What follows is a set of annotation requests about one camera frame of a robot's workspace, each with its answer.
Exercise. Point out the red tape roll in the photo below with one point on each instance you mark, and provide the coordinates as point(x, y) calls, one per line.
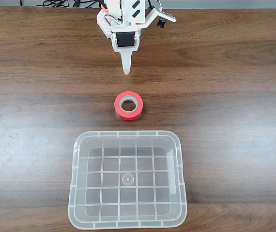
point(128, 117)

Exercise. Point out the clear plastic storage box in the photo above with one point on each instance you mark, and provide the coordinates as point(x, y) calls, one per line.
point(128, 178)

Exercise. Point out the camera board on white bracket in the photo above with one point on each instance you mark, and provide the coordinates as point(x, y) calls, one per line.
point(163, 18)

